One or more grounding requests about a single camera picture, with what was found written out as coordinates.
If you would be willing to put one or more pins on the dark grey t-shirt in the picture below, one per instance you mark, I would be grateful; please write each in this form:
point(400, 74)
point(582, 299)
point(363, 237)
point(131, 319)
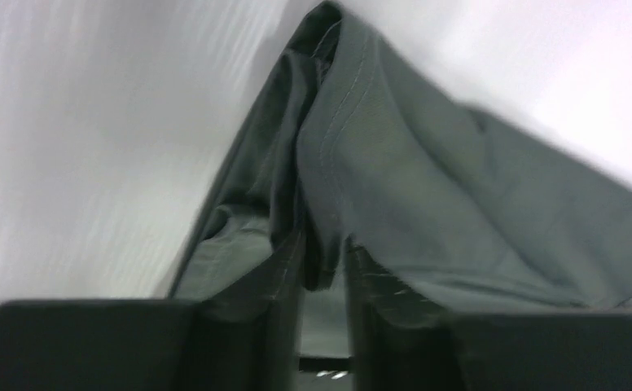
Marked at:
point(481, 180)

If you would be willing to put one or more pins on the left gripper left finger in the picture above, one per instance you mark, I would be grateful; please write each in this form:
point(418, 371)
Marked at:
point(243, 338)

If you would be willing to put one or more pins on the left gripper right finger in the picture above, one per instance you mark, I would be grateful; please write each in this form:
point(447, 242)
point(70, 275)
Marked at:
point(401, 340)

